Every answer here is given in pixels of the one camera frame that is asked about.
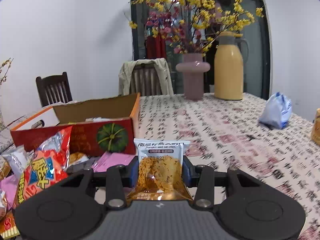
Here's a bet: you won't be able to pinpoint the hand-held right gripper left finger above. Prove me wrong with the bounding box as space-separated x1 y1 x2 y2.
52 158 139 208

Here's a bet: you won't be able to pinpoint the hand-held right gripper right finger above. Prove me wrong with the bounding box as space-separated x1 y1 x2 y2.
183 157 262 208

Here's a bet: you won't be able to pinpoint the pink snack packet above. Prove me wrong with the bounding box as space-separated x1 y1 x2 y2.
91 152 136 173
0 174 19 210

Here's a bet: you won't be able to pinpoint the orange pumpkin print cardboard box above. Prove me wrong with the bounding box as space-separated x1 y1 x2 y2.
10 92 141 157

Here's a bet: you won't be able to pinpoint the red puffed snack bag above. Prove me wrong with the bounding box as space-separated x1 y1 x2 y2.
14 125 73 204

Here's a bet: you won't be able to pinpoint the silver snack packet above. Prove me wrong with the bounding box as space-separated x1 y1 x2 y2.
2 145 30 178

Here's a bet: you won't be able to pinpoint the gold edged spicy strip packet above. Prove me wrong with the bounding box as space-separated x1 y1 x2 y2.
0 209 20 240

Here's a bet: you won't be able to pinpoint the pink mushroom shaped vase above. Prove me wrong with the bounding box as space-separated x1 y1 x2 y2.
176 53 211 100

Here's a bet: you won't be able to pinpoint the brown wooden chair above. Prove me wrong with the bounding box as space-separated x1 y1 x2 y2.
131 60 163 96

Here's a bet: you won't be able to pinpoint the beige jacket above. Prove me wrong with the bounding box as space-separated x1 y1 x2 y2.
118 58 175 96

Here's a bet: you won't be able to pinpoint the yellow thermos jug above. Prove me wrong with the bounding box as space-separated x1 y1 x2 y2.
214 31 249 101

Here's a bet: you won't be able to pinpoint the blue white plastic bag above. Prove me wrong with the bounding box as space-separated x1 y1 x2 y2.
259 92 292 130

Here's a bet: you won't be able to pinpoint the dark wooden chair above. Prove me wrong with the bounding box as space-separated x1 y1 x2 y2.
36 72 73 107

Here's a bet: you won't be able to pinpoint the red hanging garment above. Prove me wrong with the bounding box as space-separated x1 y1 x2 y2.
146 34 167 59

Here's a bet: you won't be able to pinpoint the grey printed cloth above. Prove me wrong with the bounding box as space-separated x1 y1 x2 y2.
0 115 25 153

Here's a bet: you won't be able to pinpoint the pink vase with blossom branches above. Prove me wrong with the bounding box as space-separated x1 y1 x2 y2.
130 0 272 100

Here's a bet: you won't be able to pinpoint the orange jar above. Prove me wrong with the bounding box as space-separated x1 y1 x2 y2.
311 109 320 145

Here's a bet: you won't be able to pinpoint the yellow and pink blossom branches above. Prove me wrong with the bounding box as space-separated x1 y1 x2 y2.
129 0 265 55

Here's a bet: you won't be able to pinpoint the thin yellow blossom branches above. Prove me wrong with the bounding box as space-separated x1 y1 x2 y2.
0 57 14 85

